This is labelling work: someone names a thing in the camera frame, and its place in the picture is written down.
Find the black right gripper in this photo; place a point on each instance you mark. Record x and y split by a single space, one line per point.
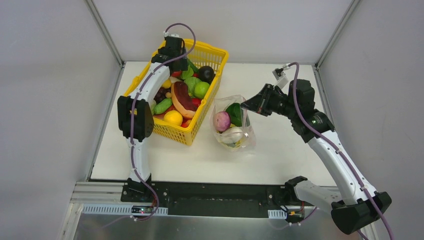
268 102

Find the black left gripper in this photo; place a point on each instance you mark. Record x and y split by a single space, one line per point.
180 64

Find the green white bok choy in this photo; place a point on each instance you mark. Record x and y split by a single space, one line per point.
235 113

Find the clear zip top bag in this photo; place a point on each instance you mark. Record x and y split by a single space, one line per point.
231 124

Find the white radish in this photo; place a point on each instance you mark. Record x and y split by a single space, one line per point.
232 135

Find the purple onion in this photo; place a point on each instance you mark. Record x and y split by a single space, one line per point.
221 121

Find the red apple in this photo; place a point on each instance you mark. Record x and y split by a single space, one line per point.
176 74

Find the green leaf vegetable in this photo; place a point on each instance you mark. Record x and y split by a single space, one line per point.
187 73

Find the yellow napa cabbage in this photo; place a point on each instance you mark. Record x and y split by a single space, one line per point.
239 144

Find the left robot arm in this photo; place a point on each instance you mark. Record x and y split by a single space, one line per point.
135 118

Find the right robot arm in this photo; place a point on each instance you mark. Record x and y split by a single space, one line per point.
358 203

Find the yellow plastic basket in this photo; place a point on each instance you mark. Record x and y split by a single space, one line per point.
198 54

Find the pale green lettuce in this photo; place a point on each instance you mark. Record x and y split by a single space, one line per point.
191 83

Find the dark purple eggplant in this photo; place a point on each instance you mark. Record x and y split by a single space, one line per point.
206 74

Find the green apple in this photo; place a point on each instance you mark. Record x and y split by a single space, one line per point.
201 89

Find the dark purple grapes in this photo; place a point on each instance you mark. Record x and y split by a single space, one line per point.
162 93

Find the small red tomato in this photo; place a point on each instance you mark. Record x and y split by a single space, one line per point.
196 101

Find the green cucumber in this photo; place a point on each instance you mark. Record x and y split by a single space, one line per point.
161 107

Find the yellow lemon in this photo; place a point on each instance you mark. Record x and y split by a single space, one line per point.
173 117

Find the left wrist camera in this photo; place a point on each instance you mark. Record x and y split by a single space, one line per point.
167 34

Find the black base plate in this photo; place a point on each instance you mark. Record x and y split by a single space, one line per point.
226 200

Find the aluminium frame rail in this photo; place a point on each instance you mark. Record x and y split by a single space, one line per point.
96 212

